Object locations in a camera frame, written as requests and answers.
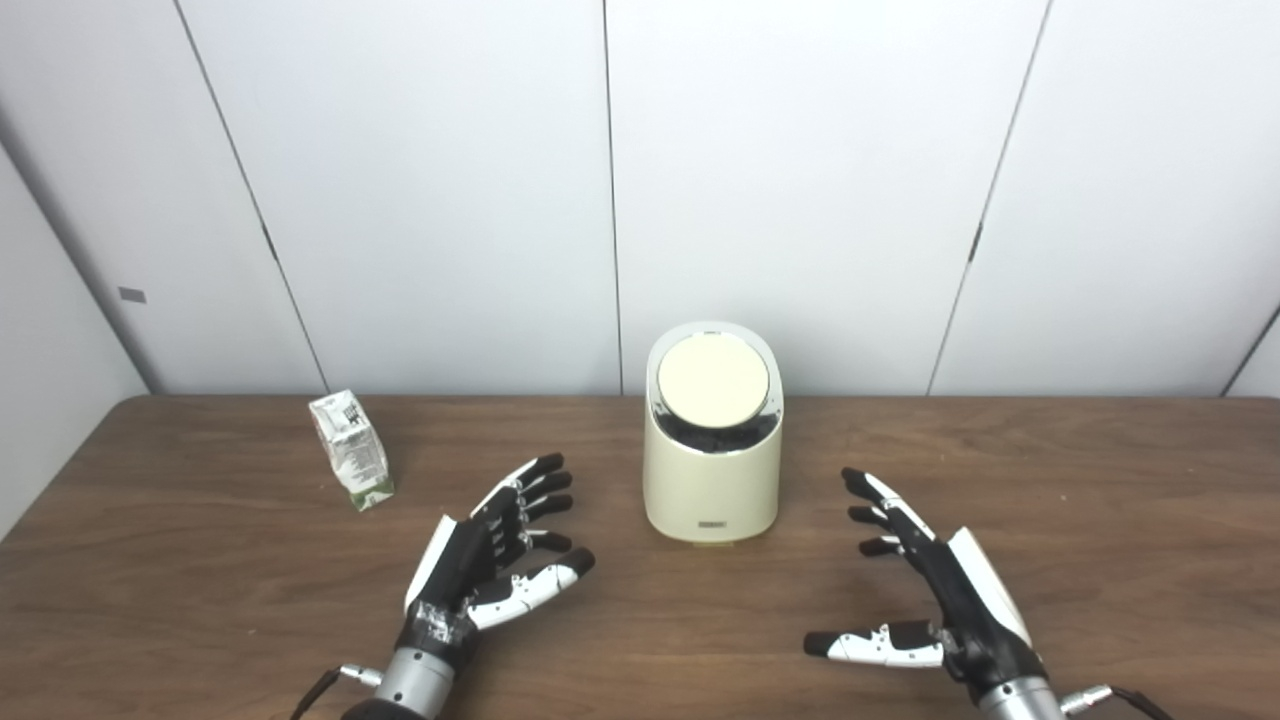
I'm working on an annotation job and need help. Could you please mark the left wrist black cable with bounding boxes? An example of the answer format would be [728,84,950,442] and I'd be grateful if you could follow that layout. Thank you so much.
[290,664,385,720]

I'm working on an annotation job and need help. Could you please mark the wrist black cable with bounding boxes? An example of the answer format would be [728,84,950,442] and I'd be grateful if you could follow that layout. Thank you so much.
[1060,684,1177,720]
[290,664,385,720]

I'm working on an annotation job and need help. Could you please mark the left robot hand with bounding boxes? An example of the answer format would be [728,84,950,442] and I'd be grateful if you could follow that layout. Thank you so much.
[398,452,597,666]

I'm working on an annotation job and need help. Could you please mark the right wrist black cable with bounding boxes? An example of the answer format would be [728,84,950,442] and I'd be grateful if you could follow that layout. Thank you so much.
[1060,684,1177,720]

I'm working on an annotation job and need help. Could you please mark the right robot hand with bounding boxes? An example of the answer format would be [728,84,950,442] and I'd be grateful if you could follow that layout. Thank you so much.
[803,466,1049,691]

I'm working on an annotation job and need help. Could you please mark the white green milk carton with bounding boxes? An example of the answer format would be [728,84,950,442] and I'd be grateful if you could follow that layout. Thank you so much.
[308,389,395,512]

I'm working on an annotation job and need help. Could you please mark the cream round bin lid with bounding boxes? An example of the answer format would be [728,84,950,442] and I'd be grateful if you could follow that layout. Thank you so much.
[656,332,771,425]

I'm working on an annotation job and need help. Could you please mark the cream-colored trash bin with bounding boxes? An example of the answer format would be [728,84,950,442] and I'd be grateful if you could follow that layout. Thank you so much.
[643,321,784,546]

